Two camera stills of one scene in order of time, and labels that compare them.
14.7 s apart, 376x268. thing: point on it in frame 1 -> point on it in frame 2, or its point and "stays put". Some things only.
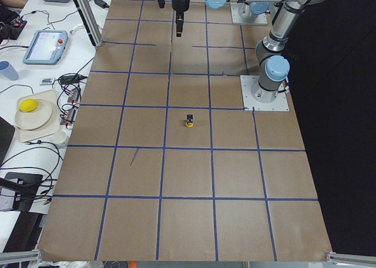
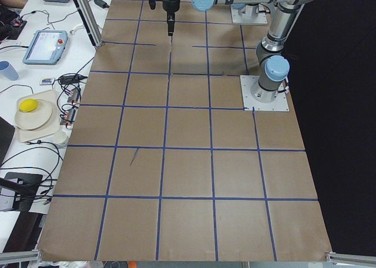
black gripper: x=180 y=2 -> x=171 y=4
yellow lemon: x=28 y=105 stays put
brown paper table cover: x=163 y=164 stays put
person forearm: x=7 y=0 stays put
